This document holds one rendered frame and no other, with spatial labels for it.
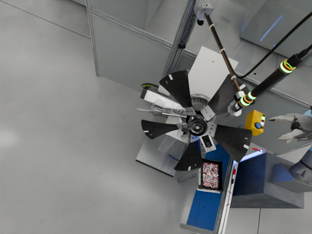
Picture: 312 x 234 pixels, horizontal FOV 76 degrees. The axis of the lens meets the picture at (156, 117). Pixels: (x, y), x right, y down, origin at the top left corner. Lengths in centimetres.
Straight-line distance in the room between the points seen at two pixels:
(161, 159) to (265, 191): 113
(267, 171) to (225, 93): 68
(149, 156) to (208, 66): 127
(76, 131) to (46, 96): 58
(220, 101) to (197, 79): 27
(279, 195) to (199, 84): 93
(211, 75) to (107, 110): 149
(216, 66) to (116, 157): 148
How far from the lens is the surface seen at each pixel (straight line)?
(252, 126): 161
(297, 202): 176
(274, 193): 165
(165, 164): 231
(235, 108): 105
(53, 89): 277
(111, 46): 221
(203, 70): 141
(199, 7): 131
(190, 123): 121
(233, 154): 134
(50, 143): 249
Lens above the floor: 228
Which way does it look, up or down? 64 degrees down
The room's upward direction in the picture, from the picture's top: 24 degrees clockwise
